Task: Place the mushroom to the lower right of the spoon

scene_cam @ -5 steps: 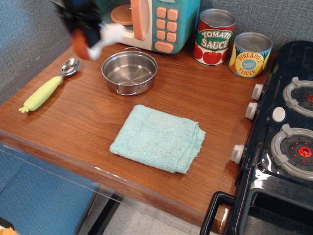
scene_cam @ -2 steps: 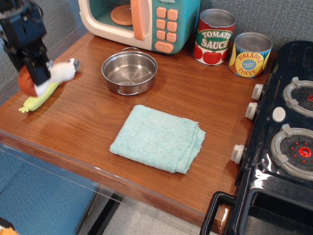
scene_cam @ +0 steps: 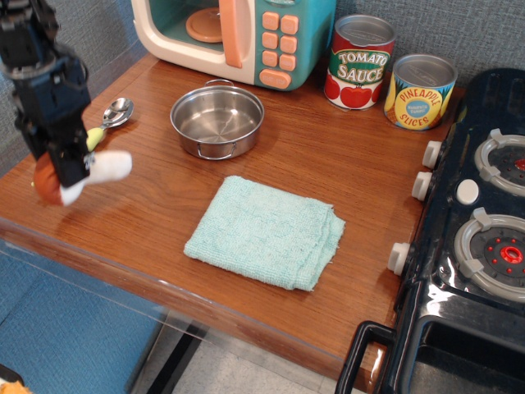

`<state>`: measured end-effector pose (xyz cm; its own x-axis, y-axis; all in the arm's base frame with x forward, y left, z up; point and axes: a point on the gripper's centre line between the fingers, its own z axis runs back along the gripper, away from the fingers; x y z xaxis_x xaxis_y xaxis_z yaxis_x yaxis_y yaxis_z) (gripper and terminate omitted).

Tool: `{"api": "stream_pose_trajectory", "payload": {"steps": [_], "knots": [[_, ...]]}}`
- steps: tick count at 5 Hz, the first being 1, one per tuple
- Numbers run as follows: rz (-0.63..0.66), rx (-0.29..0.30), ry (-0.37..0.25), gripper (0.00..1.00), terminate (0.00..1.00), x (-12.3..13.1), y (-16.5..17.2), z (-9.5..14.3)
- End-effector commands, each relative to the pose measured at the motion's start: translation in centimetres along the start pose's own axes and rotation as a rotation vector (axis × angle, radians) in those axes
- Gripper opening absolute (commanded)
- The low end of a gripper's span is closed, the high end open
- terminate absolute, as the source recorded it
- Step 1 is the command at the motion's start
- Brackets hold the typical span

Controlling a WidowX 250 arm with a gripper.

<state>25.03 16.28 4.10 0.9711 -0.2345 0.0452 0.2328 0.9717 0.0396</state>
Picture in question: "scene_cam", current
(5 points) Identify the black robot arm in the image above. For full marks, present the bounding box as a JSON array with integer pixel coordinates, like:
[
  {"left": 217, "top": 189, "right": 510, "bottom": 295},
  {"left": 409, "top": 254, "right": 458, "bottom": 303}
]
[{"left": 1, "top": 1, "right": 91, "bottom": 187}]

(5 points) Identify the pineapple slices can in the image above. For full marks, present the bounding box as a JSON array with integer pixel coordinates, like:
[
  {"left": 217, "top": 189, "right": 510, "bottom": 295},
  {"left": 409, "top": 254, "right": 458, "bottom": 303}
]
[{"left": 384, "top": 53, "right": 458, "bottom": 131}]

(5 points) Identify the plush brown white mushroom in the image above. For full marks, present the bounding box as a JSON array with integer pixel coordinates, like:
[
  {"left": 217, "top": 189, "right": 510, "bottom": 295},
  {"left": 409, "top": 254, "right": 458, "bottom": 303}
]
[{"left": 33, "top": 150, "right": 133, "bottom": 206}]

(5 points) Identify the teal toy microwave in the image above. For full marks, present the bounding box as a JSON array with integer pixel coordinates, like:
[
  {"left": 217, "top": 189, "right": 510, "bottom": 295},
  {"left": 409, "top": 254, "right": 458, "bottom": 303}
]
[{"left": 131, "top": 0, "right": 336, "bottom": 91}]

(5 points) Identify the black toy stove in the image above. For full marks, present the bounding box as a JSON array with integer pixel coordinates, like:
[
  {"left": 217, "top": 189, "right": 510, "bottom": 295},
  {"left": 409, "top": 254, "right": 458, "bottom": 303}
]
[{"left": 336, "top": 68, "right": 524, "bottom": 393}]

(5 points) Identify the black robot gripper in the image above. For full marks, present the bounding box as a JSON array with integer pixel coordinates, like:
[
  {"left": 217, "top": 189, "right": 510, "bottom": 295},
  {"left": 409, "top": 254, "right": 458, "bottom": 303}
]
[{"left": 8, "top": 44, "right": 93, "bottom": 187}]

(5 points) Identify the light blue folded cloth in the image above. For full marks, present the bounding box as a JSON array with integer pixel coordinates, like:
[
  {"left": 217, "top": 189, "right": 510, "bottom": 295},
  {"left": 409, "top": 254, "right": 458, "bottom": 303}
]
[{"left": 184, "top": 176, "right": 345, "bottom": 291}]

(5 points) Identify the tomato sauce can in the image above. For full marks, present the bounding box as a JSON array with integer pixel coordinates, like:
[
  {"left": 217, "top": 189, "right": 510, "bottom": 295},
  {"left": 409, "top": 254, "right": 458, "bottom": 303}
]
[{"left": 324, "top": 14, "right": 396, "bottom": 110}]

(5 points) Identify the silver metal pot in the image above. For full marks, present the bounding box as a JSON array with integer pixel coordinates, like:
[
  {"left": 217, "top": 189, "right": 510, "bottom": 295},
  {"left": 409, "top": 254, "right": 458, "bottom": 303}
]
[{"left": 170, "top": 80, "right": 265, "bottom": 161}]

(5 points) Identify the yellow handled metal spoon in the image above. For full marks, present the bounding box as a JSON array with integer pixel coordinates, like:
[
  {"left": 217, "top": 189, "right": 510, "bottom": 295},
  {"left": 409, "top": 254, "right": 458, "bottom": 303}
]
[{"left": 30, "top": 97, "right": 135, "bottom": 189}]

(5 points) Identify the orange plush toy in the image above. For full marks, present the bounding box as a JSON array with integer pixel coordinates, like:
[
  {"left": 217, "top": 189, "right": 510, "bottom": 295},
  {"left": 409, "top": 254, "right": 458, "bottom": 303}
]
[{"left": 0, "top": 381, "right": 32, "bottom": 394}]

